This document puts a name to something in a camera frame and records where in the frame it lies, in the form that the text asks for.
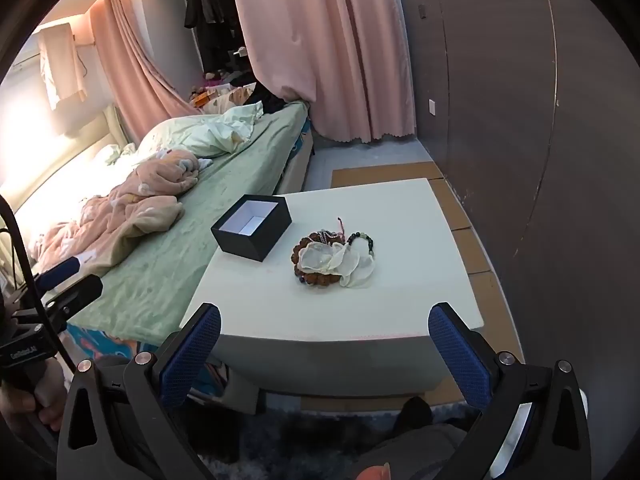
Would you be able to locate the person's left hand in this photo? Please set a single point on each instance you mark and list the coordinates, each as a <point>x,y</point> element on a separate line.
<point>47,395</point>

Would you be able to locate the beige hanging cloth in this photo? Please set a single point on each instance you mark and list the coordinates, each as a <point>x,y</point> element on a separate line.
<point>62,65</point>

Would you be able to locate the pale green duvet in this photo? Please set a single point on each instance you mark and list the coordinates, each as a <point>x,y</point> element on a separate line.
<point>195,135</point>

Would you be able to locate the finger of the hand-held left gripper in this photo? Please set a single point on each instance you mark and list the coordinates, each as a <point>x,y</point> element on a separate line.
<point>57,272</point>
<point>75,295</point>

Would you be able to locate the white pillow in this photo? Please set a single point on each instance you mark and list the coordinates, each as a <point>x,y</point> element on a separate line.
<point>115,152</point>

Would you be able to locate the dark hanging clothes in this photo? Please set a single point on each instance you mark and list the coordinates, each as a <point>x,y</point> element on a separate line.
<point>210,15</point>

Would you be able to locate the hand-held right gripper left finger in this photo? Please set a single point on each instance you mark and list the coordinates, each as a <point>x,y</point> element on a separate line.
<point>192,355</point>

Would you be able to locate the wide pink curtain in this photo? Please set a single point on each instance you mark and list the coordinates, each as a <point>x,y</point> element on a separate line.
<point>320,40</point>

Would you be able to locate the pile of colourful clutter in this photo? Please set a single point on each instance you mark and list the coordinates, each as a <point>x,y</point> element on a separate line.
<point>215,91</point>

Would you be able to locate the narrow pink curtain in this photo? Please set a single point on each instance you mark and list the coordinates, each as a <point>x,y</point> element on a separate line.
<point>130,60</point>

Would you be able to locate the pink fleece blanket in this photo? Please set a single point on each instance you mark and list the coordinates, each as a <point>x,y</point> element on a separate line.
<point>135,210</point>

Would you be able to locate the white wall switch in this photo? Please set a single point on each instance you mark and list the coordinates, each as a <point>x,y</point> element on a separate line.
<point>433,107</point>

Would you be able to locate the black garment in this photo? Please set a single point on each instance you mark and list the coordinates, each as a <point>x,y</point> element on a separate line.
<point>270,97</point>

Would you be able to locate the cardboard floor sheet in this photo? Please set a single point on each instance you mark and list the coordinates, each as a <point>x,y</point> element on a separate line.
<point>452,205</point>
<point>492,310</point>
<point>472,252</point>
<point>380,175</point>

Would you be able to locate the black jewelry box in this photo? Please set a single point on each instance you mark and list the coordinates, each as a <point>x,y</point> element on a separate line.
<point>250,246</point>

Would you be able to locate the white low table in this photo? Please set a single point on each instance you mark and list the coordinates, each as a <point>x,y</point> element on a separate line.
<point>400,260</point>

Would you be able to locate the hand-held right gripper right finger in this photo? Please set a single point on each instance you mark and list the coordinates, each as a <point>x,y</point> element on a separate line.
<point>460,355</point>

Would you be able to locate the person's grey trouser leg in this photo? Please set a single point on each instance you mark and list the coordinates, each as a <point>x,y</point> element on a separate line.
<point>415,452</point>

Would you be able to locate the white organza pouch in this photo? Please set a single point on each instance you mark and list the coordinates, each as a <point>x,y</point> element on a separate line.
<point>330,260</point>

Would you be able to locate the bed with green sheet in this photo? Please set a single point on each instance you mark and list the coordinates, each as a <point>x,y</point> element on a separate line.
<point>220,180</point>

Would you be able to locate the beige bed headboard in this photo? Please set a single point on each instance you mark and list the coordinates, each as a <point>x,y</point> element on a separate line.
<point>60,155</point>

